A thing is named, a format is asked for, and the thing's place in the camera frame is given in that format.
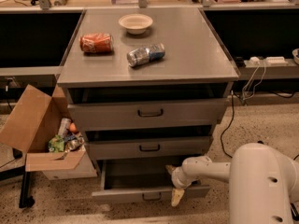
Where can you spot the grey drawer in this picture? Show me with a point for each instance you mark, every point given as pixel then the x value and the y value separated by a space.
pixel 122 149
pixel 144 115
pixel 136 180

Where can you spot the red soda can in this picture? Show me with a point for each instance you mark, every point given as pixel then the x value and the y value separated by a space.
pixel 96 43

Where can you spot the white power strip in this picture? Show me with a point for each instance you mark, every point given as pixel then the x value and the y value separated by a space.
pixel 268 61

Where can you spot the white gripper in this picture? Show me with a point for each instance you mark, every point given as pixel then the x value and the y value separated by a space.
pixel 178 177

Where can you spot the orange fruit in box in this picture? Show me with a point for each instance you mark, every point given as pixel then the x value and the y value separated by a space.
pixel 73 128

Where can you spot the white paper bowl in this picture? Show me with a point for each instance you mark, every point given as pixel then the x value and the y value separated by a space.
pixel 135 24

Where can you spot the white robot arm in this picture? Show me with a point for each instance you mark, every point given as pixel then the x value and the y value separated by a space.
pixel 263 183

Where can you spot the black stand leg left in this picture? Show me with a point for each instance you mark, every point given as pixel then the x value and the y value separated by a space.
pixel 26 199

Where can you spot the crushed silver can in box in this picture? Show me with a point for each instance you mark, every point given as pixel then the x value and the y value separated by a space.
pixel 74 144

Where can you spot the blue silver soda can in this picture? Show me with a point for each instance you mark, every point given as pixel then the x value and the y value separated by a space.
pixel 146 54

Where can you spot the open cardboard box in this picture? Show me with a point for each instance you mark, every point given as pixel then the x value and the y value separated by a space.
pixel 34 120

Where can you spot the green snack bag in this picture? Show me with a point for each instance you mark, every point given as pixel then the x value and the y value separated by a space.
pixel 56 144

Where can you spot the grey drawer cabinet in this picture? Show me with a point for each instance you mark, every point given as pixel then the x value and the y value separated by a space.
pixel 194 67

